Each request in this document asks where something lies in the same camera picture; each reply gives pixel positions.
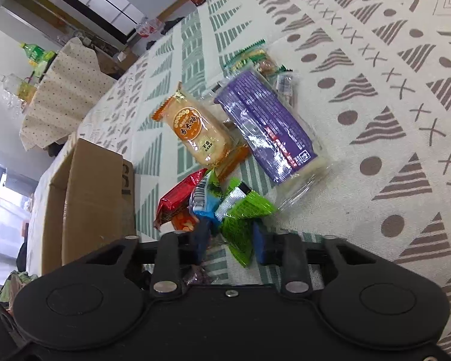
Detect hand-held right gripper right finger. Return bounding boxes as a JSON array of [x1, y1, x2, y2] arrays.
[[252, 221, 365, 298]]

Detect orange rice cracker packet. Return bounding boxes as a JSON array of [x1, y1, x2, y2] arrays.
[[151, 82, 234, 171]]

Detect pack of water bottles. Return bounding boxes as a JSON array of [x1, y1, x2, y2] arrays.
[[135, 18, 163, 39]]

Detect window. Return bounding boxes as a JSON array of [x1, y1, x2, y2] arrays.
[[0, 154, 36, 284]]

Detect red snack packet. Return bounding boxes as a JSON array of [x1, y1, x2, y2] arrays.
[[153, 168, 208, 231]]

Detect patterned cloth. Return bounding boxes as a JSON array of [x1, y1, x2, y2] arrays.
[[34, 0, 451, 361]]

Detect round table with dotted cloth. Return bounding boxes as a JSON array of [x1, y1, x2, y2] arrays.
[[20, 38, 118, 152]]

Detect green-edged bread packet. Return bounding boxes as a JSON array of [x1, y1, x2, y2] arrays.
[[225, 39, 288, 81]]

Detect clear plastic bottle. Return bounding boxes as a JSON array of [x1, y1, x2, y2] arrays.
[[0, 74, 29, 100]]

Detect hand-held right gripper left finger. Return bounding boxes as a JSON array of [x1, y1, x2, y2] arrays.
[[84, 220, 213, 298]]

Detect orange-printed snack packet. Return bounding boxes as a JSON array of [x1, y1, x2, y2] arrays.
[[172, 212, 199, 234]]

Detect black shoes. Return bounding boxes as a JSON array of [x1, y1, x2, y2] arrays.
[[161, 17, 185, 34]]

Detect clear white snack packet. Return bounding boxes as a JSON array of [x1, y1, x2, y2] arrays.
[[275, 69, 300, 103]]

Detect purple biscuit packet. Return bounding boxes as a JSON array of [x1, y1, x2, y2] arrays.
[[213, 71, 333, 211]]

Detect blue snack packet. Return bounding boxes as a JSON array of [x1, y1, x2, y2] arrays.
[[189, 170, 225, 234]]

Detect bright green snack packet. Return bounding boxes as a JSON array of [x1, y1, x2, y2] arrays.
[[215, 178, 279, 268]]

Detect green drink bottle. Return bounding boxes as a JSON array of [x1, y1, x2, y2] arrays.
[[20, 41, 58, 64]]

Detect brown cardboard box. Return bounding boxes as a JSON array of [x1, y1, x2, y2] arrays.
[[41, 138, 138, 276]]

